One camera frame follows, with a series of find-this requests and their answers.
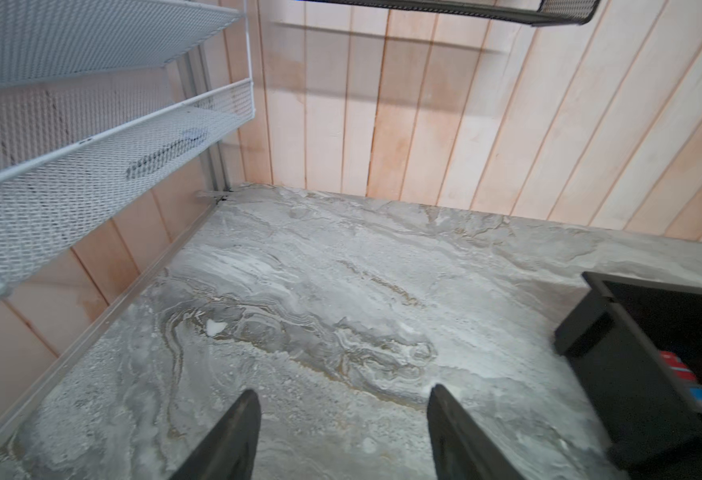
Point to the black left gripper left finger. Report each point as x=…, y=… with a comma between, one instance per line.
x=228, y=450

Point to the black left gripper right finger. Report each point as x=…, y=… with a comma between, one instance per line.
x=460, y=448

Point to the red card in black bin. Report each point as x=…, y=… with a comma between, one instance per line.
x=678, y=367

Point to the black plastic bin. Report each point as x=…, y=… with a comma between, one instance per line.
x=612, y=340

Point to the black mesh basket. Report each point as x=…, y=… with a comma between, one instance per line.
x=547, y=13

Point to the white wire mesh rack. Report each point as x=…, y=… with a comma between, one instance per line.
x=88, y=122

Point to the aluminium corner post left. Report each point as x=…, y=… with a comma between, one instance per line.
x=195, y=81

